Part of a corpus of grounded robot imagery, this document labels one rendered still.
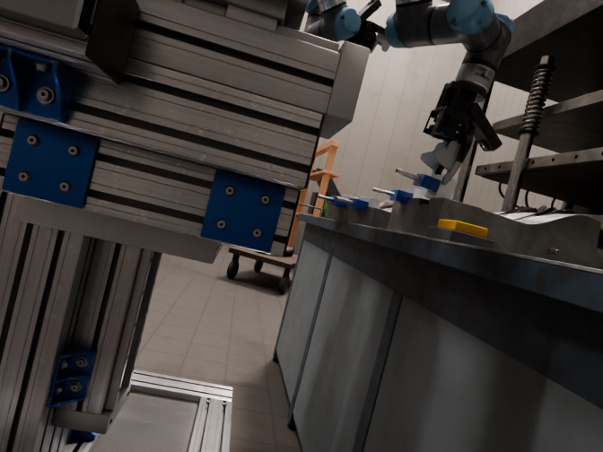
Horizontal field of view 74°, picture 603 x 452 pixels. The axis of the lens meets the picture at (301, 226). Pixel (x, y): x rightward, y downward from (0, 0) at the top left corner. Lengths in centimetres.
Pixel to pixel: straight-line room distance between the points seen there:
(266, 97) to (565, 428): 48
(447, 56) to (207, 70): 813
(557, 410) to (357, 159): 709
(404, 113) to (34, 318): 751
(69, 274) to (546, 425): 67
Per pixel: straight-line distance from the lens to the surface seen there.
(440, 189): 93
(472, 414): 66
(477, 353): 66
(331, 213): 130
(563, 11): 218
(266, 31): 51
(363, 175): 752
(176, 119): 48
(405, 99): 799
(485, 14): 90
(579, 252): 106
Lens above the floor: 78
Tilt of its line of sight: 1 degrees down
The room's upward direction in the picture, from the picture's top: 14 degrees clockwise
